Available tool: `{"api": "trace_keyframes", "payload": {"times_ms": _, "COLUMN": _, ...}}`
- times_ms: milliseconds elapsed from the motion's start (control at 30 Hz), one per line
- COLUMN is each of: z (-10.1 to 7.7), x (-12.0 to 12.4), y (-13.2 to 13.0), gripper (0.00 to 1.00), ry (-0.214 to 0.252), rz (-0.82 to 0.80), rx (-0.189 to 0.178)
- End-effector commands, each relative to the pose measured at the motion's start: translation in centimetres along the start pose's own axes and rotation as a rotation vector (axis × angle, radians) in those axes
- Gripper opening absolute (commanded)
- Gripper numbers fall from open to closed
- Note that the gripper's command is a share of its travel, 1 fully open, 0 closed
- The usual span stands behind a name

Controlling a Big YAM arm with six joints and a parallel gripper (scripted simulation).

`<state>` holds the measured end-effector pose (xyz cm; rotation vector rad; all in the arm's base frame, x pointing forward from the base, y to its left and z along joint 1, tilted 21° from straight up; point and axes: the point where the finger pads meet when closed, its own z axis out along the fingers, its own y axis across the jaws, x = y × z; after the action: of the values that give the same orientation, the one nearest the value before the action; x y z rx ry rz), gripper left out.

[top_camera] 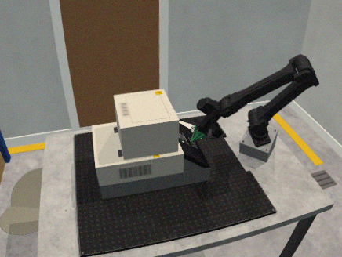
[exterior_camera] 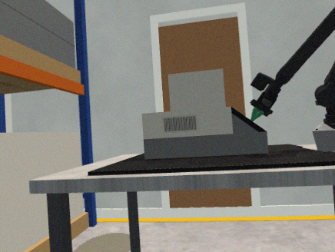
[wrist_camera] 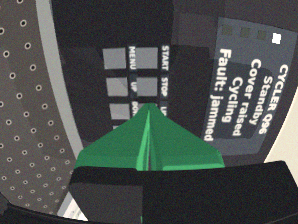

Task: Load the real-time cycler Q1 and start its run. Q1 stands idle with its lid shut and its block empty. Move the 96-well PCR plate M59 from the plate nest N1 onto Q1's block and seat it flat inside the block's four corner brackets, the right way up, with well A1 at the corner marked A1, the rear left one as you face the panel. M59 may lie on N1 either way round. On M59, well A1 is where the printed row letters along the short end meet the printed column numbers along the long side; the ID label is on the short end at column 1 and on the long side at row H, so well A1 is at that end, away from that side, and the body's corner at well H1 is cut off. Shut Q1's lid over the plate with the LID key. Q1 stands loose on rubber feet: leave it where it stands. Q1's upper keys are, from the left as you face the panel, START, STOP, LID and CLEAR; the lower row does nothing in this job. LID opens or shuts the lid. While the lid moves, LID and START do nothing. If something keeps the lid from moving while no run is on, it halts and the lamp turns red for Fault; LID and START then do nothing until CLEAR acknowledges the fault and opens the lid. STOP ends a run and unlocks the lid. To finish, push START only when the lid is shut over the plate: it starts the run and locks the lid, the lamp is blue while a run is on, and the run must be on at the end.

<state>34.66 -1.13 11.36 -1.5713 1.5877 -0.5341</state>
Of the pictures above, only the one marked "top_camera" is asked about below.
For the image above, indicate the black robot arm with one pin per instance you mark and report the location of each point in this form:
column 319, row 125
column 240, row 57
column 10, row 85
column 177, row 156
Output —
column 258, row 121

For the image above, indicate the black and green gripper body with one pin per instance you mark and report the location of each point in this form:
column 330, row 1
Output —
column 199, row 127

